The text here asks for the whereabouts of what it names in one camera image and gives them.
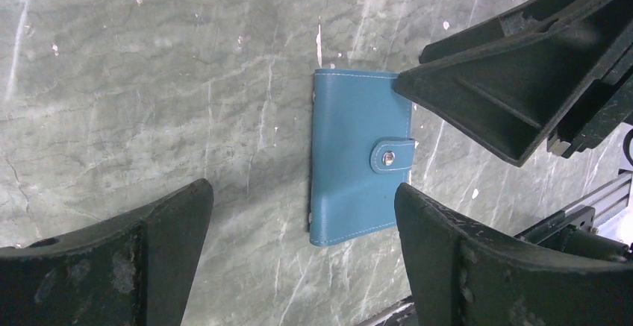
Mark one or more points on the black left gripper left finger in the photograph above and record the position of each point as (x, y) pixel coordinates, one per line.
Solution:
(136, 268)

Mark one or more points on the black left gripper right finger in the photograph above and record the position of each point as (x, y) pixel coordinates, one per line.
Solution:
(557, 272)

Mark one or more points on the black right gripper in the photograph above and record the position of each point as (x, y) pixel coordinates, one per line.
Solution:
(532, 75)

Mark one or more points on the blue leather card holder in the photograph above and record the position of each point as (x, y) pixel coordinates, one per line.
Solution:
(361, 151)

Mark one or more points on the aluminium frame rail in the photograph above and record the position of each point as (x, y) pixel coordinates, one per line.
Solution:
(598, 205)

